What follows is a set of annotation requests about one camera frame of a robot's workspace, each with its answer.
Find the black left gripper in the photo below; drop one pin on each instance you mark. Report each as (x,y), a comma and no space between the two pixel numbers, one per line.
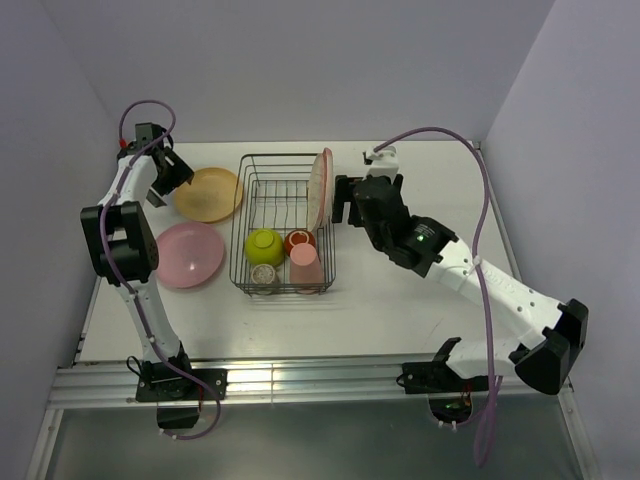
(179,174)

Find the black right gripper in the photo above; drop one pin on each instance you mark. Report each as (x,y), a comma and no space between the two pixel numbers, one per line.
(343,193)

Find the pink cream plate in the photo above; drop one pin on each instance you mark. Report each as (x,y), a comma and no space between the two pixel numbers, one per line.
(317,189)
(329,187)

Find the orange plastic plate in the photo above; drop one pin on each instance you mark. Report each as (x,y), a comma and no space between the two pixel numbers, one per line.
(213,195)

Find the orange black mug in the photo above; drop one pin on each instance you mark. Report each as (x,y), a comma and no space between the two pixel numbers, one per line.
(296,237)

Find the salmon pink cup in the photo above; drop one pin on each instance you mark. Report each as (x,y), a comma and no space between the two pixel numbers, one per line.
(306,273)

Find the lime green bowl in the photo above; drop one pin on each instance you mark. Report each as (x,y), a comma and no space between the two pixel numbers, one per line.
(264,246)

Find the speckled ceramic small cup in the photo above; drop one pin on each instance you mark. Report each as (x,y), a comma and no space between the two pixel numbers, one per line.
(264,279)

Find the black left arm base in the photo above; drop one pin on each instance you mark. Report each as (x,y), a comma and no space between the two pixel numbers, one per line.
(179,400)

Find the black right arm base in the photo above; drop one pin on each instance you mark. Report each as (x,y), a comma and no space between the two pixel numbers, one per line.
(437,378)

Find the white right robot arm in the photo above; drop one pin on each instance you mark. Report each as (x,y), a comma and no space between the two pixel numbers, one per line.
(547,335)

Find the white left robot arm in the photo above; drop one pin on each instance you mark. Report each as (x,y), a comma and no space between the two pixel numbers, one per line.
(123,249)

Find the pink plastic plate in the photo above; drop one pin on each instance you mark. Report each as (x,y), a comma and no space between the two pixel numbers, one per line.
(190,253)

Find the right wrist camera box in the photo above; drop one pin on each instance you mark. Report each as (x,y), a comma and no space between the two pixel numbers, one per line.
(382,163)

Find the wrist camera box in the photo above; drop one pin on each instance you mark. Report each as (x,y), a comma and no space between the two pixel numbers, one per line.
(146,135)
(382,163)

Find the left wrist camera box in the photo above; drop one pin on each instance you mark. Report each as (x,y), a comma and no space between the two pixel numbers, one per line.
(146,135)

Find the black wire dish rack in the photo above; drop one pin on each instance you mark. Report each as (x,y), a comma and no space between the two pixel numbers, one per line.
(274,187)

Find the aluminium frame rail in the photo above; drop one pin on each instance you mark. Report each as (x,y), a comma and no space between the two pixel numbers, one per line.
(256,381)

